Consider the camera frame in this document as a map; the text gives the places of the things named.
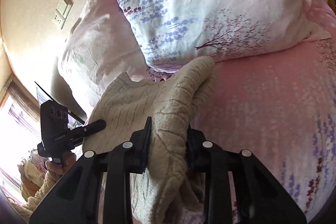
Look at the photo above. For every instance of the left hand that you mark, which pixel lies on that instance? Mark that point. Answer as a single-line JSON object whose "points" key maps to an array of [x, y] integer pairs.
{"points": [[57, 170]]}

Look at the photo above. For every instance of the white wall power socket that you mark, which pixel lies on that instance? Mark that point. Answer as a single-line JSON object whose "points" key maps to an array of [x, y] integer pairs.
{"points": [[58, 19]]}

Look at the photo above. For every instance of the beige cable knit sweater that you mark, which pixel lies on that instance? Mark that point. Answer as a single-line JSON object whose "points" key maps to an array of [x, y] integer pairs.
{"points": [[163, 192]]}

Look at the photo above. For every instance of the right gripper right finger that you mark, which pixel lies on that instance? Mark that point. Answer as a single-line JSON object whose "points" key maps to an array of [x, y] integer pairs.
{"points": [[260, 198]]}

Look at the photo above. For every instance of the white lavender print pillow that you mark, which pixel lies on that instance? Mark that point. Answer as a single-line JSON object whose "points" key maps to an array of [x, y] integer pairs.
{"points": [[170, 33]]}

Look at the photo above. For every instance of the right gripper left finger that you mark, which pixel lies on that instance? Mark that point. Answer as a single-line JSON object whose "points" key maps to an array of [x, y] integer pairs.
{"points": [[74, 198]]}

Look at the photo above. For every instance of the pink floral bed sheet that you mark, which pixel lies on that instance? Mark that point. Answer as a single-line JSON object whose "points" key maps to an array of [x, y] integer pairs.
{"points": [[281, 106]]}

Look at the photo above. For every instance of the white wall switch panel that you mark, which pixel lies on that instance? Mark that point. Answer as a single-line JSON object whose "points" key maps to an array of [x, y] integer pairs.
{"points": [[64, 7]]}

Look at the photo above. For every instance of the cream fuzzy left sleeve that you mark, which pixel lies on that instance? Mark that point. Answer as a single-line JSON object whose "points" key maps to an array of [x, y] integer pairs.
{"points": [[25, 211]]}

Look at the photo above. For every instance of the pale pink floral pillow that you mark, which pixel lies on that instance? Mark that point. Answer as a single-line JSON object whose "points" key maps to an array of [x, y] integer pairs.
{"points": [[100, 47]]}

